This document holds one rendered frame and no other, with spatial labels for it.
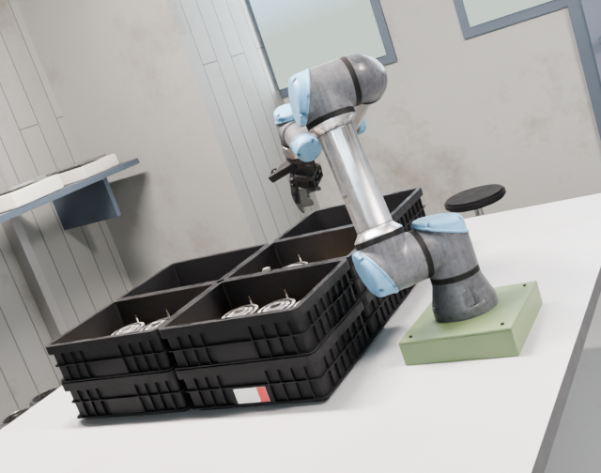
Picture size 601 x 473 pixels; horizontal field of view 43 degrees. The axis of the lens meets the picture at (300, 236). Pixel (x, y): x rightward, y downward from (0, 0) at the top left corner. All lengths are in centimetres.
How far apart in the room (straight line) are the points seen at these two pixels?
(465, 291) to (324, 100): 52
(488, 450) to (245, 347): 62
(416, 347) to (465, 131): 268
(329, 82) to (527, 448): 86
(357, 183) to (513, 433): 63
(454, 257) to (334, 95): 45
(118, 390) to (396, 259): 82
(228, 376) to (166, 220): 266
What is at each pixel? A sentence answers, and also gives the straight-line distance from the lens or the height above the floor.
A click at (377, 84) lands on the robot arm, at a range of 176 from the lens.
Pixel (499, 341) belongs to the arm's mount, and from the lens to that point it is 166.
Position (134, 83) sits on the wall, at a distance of 428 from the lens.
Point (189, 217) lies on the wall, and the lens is 431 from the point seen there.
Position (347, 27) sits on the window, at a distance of 440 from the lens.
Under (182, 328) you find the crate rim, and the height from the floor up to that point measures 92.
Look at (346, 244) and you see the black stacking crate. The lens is 219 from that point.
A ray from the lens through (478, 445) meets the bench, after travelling 141.
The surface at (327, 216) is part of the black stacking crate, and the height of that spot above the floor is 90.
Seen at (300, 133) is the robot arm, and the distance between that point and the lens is 210.
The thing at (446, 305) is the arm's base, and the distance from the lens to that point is 176.
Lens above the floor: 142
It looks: 12 degrees down
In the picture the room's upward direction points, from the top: 19 degrees counter-clockwise
